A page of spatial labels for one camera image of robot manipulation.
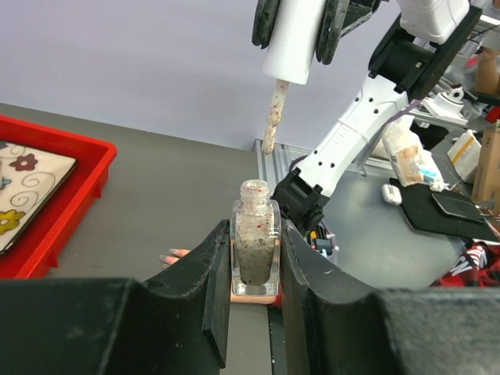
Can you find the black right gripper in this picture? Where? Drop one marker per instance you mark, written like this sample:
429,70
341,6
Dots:
340,17

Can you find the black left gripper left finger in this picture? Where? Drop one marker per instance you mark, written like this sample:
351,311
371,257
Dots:
173,323

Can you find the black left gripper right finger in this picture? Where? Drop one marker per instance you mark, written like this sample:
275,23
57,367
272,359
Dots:
336,324

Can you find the glitter nail polish bottle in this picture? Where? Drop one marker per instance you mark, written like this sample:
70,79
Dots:
255,237

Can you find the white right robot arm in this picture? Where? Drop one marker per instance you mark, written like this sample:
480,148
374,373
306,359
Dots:
405,66

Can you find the person's left hand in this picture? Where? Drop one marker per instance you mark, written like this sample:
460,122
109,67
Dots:
175,254

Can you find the black mat on desk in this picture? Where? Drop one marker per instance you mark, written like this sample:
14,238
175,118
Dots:
423,214

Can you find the white earbuds case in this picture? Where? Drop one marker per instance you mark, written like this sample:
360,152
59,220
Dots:
391,194

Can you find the red plastic tray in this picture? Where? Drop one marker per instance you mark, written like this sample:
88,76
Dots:
38,249

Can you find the black smartphone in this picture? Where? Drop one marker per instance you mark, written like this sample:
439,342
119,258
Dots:
457,208

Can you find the plastic bag of items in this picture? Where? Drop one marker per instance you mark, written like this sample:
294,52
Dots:
404,151

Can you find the cardboard box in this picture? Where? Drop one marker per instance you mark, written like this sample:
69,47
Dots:
486,182

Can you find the square floral saucer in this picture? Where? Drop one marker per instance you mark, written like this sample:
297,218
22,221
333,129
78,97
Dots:
29,178

